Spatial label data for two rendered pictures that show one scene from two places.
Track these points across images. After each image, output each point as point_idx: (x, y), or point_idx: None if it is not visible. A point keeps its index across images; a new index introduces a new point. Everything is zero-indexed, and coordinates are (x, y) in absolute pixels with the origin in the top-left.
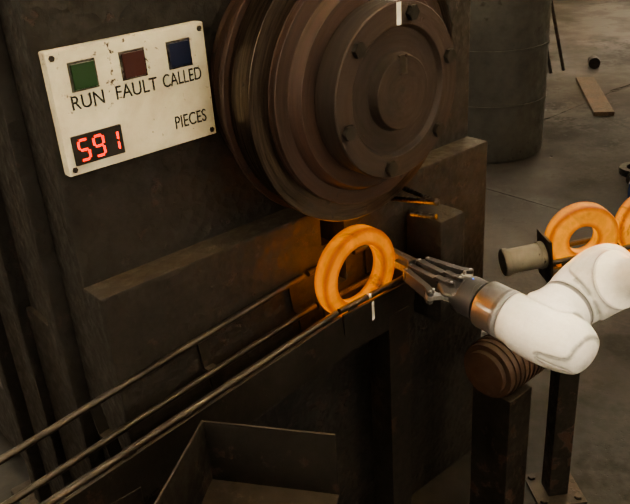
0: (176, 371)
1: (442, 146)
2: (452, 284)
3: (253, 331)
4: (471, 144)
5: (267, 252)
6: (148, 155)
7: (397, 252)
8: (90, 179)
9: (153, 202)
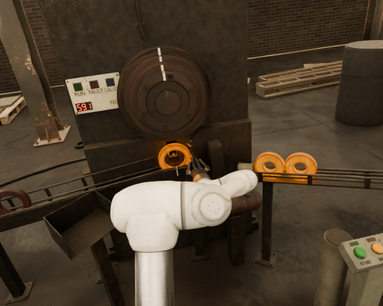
0: (110, 175)
1: (233, 120)
2: (195, 170)
3: (139, 169)
4: (243, 121)
5: (143, 146)
6: (104, 110)
7: (192, 155)
8: (84, 115)
9: (106, 124)
